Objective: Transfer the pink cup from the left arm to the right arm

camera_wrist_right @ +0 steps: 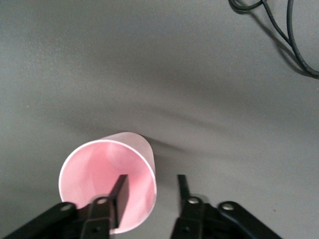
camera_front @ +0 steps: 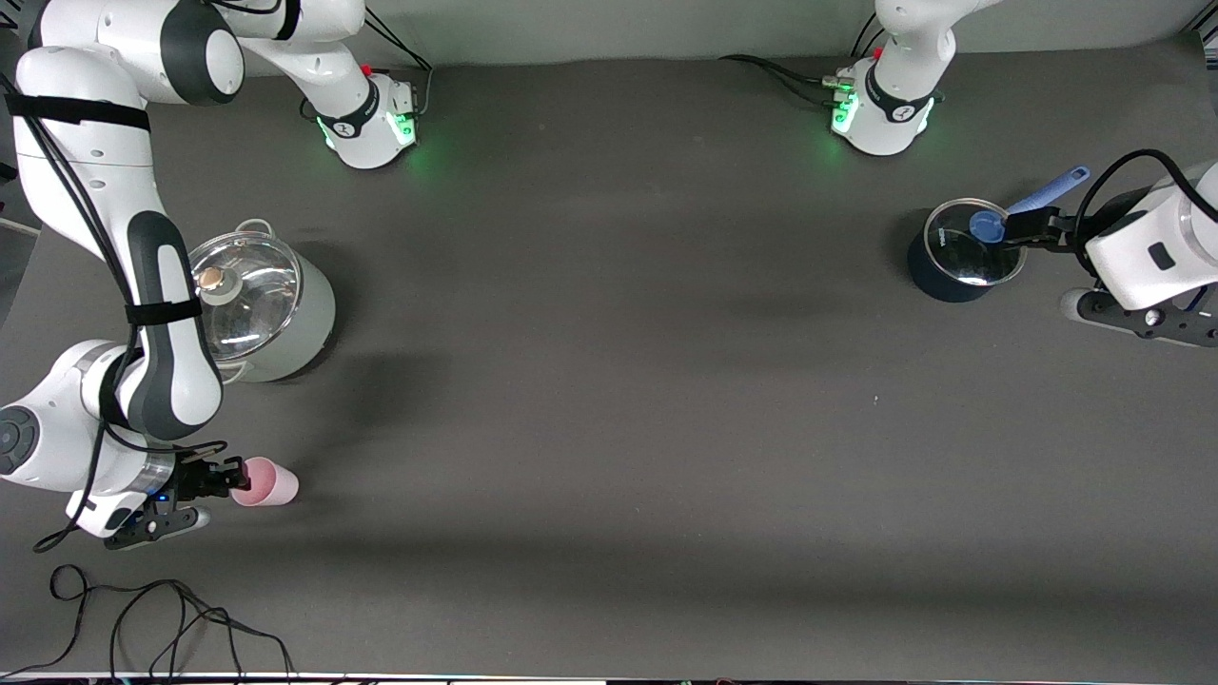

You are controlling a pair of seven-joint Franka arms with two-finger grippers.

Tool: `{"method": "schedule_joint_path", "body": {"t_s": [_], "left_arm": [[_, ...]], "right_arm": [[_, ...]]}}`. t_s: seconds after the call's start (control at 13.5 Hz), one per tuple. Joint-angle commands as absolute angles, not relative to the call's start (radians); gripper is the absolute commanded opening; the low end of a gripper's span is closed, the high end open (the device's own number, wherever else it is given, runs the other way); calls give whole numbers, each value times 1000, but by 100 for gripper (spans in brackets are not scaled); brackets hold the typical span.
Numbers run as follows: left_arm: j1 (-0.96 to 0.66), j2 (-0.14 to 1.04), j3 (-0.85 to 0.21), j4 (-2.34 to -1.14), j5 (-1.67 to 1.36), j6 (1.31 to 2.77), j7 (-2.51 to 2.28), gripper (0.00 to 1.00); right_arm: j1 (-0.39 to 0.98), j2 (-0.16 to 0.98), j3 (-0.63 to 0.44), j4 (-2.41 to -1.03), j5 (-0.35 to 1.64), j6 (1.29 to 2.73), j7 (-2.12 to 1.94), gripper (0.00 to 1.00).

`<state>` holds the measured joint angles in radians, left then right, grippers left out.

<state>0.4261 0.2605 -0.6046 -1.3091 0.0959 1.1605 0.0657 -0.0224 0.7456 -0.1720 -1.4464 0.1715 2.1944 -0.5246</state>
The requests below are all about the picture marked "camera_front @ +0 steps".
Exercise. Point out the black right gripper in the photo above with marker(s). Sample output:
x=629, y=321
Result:
x=193, y=478

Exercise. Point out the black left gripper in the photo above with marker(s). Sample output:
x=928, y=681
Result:
x=1064, y=231

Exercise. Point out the pink plastic cup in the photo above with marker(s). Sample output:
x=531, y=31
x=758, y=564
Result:
x=271, y=483

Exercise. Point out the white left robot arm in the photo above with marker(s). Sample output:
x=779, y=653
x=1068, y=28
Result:
x=885, y=114

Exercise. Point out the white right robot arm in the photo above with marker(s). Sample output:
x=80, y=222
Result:
x=86, y=190

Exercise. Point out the glass lid with blue knob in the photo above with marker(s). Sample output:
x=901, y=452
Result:
x=966, y=257

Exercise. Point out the dark blue saucepan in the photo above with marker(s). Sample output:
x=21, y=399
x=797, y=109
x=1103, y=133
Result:
x=937, y=281

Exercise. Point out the pale grey cooking pot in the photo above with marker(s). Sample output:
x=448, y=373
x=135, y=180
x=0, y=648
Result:
x=304, y=323

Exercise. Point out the glass lid with metal knob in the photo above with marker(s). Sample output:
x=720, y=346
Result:
x=252, y=304

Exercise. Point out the dark grey table mat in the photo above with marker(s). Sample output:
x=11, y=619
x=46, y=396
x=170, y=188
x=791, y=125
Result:
x=609, y=381

